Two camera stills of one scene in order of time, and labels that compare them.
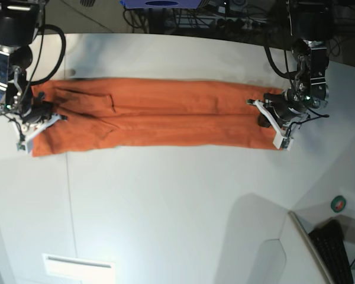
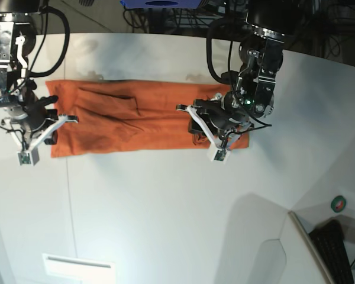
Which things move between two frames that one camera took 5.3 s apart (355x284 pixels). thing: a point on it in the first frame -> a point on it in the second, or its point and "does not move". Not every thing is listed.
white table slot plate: (88, 271) does not move
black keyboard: (329, 238) does not move
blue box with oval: (161, 4) does not move
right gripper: (278, 109) -> (220, 121)
